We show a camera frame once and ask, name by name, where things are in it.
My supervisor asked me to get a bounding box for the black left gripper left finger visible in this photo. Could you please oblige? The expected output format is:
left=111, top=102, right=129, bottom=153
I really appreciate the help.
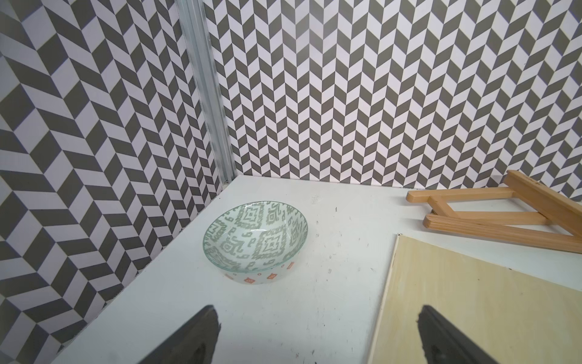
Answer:
left=139, top=305, right=221, bottom=364

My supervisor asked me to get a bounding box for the flat wooden easel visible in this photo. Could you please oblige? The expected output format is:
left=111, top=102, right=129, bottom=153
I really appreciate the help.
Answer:
left=406, top=171, right=581, bottom=254

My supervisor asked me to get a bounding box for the aluminium corner post left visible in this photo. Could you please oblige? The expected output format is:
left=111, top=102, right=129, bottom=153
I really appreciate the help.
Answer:
left=177, top=0, right=236, bottom=185

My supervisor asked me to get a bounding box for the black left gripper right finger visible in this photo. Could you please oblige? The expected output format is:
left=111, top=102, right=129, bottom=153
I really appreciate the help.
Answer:
left=417, top=305, right=497, bottom=364

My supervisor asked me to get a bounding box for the green patterned ceramic bowl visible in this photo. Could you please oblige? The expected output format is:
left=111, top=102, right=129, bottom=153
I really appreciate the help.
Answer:
left=202, top=201, right=309, bottom=285

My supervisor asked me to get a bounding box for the left plywood board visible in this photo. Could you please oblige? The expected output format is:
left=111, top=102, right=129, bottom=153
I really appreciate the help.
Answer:
left=368, top=235, right=581, bottom=363

